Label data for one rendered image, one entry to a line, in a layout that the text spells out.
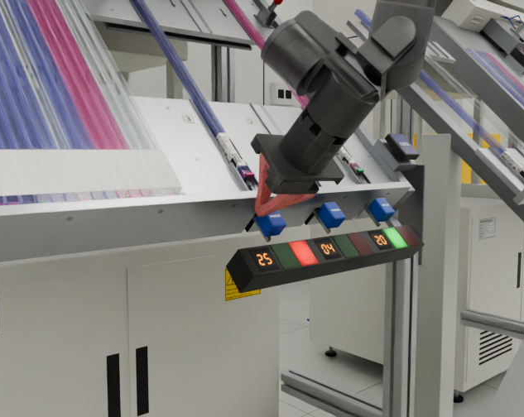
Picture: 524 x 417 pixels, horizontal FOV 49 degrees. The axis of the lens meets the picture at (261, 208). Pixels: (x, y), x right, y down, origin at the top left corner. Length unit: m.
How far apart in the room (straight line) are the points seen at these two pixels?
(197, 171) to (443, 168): 0.63
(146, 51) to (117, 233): 0.80
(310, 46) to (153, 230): 0.26
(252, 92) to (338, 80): 2.71
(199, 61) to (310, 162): 2.49
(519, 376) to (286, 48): 0.37
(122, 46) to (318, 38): 0.79
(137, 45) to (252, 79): 1.96
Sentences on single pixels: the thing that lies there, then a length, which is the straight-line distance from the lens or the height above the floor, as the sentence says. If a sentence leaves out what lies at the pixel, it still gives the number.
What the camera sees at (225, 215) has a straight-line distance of 0.69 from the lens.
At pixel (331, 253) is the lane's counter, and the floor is 0.65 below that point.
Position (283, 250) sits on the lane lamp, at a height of 0.66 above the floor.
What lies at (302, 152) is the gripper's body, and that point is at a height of 0.78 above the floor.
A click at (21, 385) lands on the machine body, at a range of 0.95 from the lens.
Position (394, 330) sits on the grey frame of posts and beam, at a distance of 1.03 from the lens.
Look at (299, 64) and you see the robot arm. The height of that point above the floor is 0.87.
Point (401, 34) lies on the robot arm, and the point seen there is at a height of 0.89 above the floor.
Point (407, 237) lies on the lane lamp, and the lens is 0.88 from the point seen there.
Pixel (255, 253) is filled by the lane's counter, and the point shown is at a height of 0.66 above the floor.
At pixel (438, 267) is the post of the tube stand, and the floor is 0.55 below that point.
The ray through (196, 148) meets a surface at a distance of 0.74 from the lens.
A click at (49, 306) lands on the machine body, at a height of 0.55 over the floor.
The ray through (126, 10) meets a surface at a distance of 0.96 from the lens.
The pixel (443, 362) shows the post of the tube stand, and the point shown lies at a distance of 1.28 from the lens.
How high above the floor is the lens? 0.78
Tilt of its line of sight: 6 degrees down
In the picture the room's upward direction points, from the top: straight up
